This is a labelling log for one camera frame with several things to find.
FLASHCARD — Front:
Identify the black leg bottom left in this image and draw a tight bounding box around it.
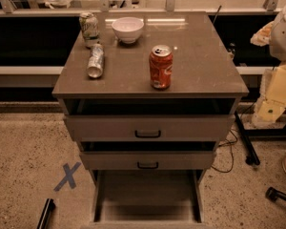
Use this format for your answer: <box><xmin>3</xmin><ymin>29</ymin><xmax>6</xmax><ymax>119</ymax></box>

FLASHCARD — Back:
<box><xmin>36</xmin><ymin>198</ymin><xmax>55</xmax><ymax>229</ymax></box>

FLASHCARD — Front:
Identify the upright green white can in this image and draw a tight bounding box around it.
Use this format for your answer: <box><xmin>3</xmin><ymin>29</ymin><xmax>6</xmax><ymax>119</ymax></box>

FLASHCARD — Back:
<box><xmin>79</xmin><ymin>11</ymin><xmax>99</xmax><ymax>48</ymax></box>

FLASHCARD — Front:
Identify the black leg bottom right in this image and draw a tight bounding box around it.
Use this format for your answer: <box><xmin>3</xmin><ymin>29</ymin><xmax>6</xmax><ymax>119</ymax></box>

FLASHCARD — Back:
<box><xmin>265</xmin><ymin>187</ymin><xmax>286</xmax><ymax>202</ymax></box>

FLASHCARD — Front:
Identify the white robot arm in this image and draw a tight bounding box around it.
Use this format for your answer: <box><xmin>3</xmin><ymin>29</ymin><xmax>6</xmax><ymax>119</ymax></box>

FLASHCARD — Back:
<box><xmin>250</xmin><ymin>5</ymin><xmax>286</xmax><ymax>127</ymax></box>

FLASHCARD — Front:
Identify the black stand leg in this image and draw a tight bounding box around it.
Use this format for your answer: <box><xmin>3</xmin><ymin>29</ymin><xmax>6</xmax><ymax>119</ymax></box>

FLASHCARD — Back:
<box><xmin>235</xmin><ymin>113</ymin><xmax>260</xmax><ymax>166</ymax></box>

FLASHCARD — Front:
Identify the lying silver can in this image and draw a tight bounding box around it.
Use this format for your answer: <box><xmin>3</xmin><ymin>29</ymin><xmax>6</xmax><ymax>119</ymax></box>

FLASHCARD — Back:
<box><xmin>87</xmin><ymin>43</ymin><xmax>105</xmax><ymax>78</ymax></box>

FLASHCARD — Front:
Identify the black floor cable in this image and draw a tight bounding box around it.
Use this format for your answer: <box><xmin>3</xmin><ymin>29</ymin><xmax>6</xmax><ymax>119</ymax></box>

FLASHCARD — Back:
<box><xmin>211</xmin><ymin>102</ymin><xmax>256</xmax><ymax>174</ymax></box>

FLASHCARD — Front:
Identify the grey drawer cabinet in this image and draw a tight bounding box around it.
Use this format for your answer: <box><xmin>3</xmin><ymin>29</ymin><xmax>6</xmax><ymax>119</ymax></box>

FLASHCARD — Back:
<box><xmin>51</xmin><ymin>10</ymin><xmax>250</xmax><ymax>229</ymax></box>

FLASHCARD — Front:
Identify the top drawer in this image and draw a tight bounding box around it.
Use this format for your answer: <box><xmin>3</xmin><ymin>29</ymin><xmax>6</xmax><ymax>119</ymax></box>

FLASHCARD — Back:
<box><xmin>61</xmin><ymin>98</ymin><xmax>235</xmax><ymax>142</ymax></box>

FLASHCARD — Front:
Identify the orange coke can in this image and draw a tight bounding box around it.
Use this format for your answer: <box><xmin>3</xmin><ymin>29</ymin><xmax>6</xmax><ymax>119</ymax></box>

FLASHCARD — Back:
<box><xmin>149</xmin><ymin>45</ymin><xmax>173</xmax><ymax>90</ymax></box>

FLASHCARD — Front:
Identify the middle drawer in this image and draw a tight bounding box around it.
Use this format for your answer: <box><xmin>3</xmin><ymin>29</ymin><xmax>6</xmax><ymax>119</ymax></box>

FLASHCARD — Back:
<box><xmin>80</xmin><ymin>141</ymin><xmax>216</xmax><ymax>170</ymax></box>

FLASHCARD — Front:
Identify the blue tape cross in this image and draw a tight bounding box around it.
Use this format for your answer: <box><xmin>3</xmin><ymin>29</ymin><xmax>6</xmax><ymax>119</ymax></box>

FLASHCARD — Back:
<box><xmin>54</xmin><ymin>162</ymin><xmax>81</xmax><ymax>192</ymax></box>

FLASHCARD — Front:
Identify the open bottom drawer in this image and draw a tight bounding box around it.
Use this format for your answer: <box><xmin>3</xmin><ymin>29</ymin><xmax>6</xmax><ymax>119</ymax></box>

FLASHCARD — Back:
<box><xmin>80</xmin><ymin>170</ymin><xmax>214</xmax><ymax>229</ymax></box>

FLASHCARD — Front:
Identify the white bowl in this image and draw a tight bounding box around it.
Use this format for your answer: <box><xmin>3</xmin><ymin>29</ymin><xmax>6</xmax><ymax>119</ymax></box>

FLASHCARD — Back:
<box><xmin>112</xmin><ymin>17</ymin><xmax>144</xmax><ymax>44</ymax></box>

